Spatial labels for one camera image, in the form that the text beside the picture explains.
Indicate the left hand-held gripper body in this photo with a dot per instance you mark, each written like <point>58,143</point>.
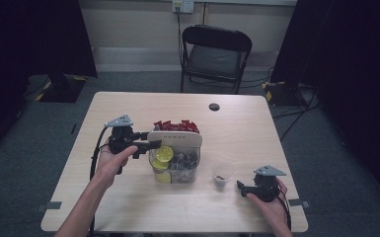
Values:
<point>121,140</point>

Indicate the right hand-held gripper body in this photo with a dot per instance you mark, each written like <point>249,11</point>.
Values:
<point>267,187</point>

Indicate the dark tea piece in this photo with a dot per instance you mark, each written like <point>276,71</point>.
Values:
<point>220,178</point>

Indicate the clear plastic cup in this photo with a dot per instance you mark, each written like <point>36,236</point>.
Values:
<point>223,173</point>

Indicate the white box lid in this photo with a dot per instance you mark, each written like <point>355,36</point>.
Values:
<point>175,140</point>

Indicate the clear plastic storage box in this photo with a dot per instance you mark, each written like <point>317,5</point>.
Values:
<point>177,164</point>

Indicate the pile of dark tea pieces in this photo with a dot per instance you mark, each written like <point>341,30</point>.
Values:
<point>184,164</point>

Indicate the person's right hand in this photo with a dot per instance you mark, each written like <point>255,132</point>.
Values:
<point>271,212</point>

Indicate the person's left hand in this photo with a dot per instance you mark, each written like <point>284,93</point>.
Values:
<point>112,166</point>

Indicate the dried lemon slice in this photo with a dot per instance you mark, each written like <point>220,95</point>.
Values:
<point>164,153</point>
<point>159,164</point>
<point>164,177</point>

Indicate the bunch of red packets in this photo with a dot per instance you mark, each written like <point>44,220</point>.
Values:
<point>177,126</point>

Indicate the black stand base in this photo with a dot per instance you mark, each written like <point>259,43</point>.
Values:
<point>283,94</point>
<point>65,90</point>

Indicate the black folding chair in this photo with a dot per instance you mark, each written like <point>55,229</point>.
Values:
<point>215,59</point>

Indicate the black curtain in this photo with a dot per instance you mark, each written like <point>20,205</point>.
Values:
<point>29,39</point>
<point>355,65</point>

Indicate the grey table edge bracket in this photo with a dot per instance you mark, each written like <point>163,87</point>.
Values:
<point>302,203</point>
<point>51,205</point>

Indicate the white wall socket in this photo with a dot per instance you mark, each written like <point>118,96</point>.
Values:
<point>183,6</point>

